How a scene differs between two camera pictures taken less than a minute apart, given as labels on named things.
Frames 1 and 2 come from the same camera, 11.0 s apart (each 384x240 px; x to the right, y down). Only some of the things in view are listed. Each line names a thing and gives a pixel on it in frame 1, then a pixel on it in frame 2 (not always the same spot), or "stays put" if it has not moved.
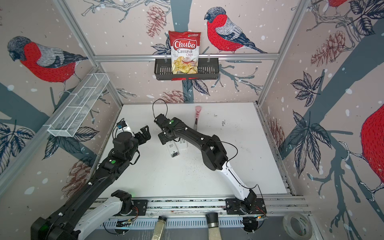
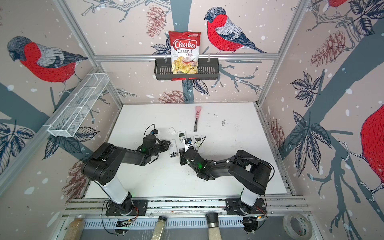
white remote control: (183, 144) stays put
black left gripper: (146, 133) to (164, 143)
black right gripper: (162, 139) to (183, 156)
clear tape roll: (297, 226) stays put
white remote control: (173, 148) stays put
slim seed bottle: (159, 228) stays put
